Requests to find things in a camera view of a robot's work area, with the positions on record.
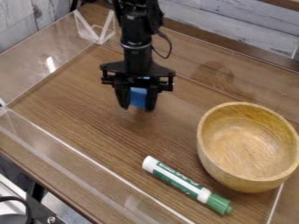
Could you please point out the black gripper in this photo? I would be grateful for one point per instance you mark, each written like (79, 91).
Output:
(138, 72)

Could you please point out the blue foam block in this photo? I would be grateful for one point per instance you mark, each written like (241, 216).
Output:
(138, 97)

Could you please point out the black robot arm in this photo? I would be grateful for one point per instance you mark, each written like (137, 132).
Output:
(141, 19)

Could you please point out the brown wooden bowl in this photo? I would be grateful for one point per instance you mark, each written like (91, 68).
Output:
(247, 146)

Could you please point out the green white marker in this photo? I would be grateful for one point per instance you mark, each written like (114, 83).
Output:
(201, 193)

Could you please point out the clear acrylic tray wall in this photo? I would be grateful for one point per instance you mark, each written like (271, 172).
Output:
(82, 146)

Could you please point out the black equipment with cable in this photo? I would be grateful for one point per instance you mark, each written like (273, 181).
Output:
(35, 214)

